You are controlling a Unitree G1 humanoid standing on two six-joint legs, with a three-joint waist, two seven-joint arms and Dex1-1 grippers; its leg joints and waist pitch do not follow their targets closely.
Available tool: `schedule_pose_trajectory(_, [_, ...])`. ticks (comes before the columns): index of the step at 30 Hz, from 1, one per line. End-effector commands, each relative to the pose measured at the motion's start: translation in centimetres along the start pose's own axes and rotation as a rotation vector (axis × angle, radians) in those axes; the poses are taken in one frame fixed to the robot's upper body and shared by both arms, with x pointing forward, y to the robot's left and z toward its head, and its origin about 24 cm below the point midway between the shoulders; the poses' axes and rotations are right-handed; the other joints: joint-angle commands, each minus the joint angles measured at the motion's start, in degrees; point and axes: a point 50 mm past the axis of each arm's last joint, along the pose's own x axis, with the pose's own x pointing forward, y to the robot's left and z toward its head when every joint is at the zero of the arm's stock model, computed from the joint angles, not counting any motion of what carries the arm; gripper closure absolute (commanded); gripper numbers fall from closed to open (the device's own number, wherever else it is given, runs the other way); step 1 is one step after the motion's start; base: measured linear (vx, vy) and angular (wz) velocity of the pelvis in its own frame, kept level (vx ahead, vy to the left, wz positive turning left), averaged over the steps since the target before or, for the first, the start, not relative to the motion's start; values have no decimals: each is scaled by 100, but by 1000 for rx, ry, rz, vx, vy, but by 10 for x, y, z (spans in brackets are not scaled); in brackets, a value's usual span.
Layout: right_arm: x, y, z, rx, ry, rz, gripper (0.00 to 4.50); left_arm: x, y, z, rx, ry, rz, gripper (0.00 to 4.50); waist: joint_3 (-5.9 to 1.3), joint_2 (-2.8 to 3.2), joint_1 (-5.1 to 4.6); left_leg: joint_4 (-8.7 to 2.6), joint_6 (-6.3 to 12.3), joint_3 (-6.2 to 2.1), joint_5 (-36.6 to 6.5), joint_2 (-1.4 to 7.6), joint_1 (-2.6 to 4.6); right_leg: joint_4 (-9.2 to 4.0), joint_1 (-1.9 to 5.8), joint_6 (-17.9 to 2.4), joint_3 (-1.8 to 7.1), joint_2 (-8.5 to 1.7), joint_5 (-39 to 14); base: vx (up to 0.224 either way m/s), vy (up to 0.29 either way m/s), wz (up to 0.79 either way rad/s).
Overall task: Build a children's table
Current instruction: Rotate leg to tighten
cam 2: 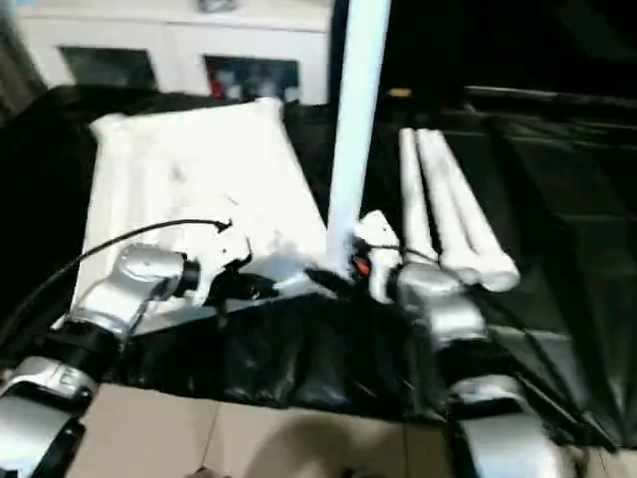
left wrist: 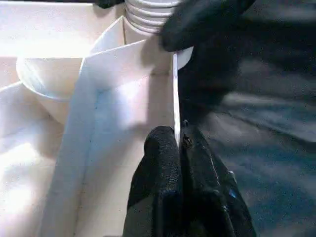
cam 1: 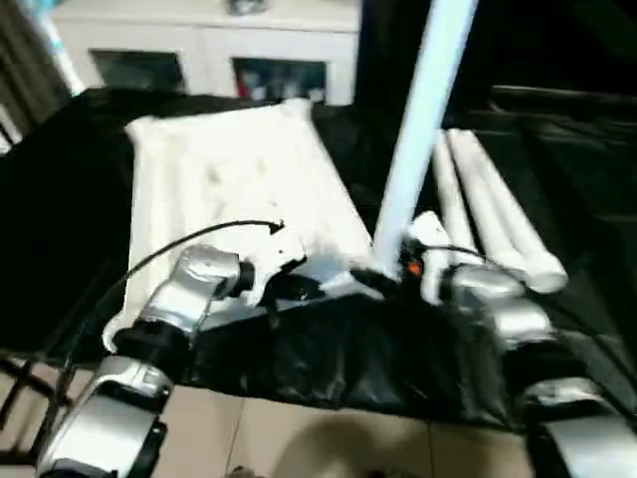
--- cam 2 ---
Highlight white plastic table leg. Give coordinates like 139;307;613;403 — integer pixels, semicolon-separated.
426;129;522;294
397;127;442;266
324;0;393;281
415;128;483;286

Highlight black plastic mat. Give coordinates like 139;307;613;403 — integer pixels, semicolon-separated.
0;84;637;449

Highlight white glass-door cabinet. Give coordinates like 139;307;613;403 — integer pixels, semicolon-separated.
13;0;333;107

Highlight grey curtain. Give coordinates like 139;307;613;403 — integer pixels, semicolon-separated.
0;19;50;123

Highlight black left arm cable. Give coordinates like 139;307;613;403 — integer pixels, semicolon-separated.
0;217;236;343

